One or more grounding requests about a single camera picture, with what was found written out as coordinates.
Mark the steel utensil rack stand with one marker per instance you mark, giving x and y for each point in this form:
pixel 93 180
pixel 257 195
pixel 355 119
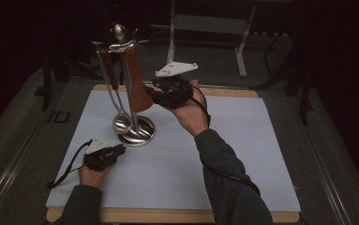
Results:
pixel 119 31

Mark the wooden rice paddle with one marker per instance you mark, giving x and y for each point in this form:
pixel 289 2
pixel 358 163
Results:
pixel 138 90

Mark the black tripod stand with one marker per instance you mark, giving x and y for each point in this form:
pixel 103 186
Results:
pixel 46 84
pixel 303 93

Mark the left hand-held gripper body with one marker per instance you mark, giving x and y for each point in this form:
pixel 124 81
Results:
pixel 97 161

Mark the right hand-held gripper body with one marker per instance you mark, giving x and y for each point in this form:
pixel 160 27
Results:
pixel 174 92

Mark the large steel serving spoon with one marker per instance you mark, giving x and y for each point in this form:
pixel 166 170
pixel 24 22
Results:
pixel 122 123

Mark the white table mat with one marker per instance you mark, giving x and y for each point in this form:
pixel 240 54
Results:
pixel 155 175

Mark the white metal frame stand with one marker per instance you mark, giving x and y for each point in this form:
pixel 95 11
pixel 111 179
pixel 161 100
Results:
pixel 210 23

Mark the person's right hand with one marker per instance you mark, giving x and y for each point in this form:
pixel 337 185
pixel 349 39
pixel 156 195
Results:
pixel 192 117

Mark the person's left hand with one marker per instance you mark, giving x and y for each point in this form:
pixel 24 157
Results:
pixel 92 179

